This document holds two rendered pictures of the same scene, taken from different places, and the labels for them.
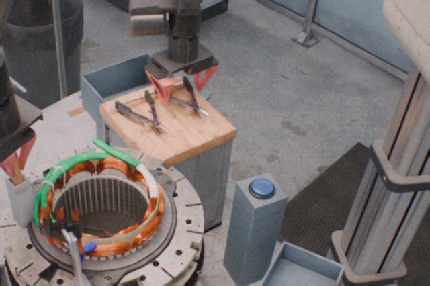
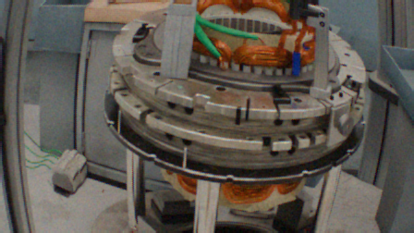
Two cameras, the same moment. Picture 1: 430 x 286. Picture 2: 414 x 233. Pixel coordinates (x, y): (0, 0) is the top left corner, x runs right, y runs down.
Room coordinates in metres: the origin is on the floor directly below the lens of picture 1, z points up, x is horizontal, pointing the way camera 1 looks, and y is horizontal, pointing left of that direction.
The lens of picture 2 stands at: (-0.34, 0.90, 1.60)
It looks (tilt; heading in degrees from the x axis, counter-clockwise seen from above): 27 degrees down; 324
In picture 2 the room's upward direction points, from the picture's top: 5 degrees clockwise
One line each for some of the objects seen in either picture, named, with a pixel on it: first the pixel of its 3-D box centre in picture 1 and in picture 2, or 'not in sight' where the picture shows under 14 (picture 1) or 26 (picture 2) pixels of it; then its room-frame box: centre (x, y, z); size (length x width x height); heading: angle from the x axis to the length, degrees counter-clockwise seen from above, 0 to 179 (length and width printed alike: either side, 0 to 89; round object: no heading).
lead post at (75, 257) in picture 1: (78, 262); (322, 49); (0.46, 0.16, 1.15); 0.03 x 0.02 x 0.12; 38
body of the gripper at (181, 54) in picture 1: (183, 46); not in sight; (0.93, 0.07, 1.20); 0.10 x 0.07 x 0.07; 132
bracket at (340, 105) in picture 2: not in sight; (335, 119); (0.44, 0.15, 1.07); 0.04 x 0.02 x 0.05; 94
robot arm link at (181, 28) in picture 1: (181, 18); not in sight; (0.93, 0.08, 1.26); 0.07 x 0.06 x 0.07; 104
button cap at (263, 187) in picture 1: (262, 186); not in sight; (0.75, -0.10, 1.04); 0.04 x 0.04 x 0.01
